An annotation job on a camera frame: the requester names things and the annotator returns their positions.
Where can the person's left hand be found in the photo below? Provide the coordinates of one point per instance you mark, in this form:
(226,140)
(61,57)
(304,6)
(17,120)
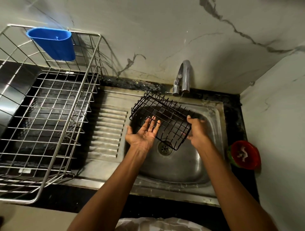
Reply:
(143,139)

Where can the person's right hand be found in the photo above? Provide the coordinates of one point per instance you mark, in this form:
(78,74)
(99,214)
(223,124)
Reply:
(199,133)

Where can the black wire basket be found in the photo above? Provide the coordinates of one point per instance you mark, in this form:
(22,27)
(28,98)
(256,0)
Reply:
(166,114)

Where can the person's right forearm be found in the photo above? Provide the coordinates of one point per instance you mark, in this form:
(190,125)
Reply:
(236,190)

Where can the person's left forearm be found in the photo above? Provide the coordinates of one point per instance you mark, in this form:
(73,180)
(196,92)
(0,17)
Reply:
(107,192)

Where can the person's patterned clothing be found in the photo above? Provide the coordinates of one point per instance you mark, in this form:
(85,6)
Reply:
(162,225)

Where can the round sink drain strainer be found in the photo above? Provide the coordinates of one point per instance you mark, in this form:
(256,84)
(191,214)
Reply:
(165,148)

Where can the stainless steel sink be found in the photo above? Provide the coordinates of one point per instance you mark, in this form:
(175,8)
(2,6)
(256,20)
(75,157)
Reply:
(107,133)

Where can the white scrap in bowl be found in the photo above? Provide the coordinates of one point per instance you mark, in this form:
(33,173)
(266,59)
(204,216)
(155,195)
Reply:
(242,153)

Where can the red and green bowl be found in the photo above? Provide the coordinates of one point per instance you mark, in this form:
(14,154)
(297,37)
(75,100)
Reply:
(249,155)

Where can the chrome sink faucet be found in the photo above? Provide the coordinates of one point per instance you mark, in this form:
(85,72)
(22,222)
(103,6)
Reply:
(185,76)

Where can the dark steel drip tray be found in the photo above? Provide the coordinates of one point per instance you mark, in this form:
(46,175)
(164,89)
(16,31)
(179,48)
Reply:
(50,111)

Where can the blue plastic cutlery holder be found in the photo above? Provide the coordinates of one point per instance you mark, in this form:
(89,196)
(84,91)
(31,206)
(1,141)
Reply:
(56,45)

